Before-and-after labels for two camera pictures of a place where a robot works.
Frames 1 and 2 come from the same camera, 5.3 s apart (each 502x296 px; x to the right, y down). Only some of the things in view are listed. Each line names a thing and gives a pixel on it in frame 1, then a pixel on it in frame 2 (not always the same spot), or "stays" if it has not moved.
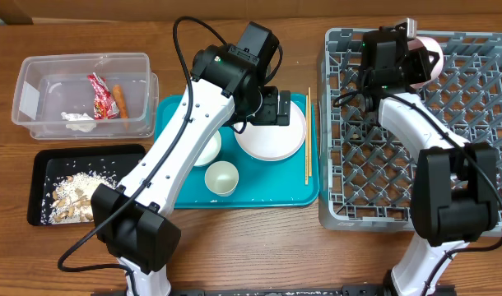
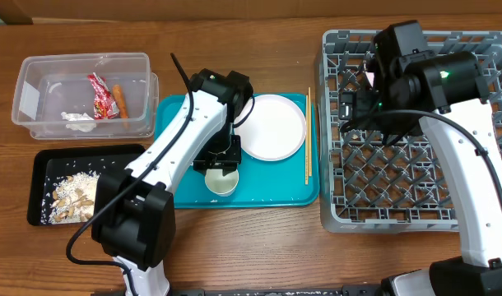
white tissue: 84,127 stays
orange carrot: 118,97 stays
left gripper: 270,114 -> 229,163
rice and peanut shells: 72,198 stays
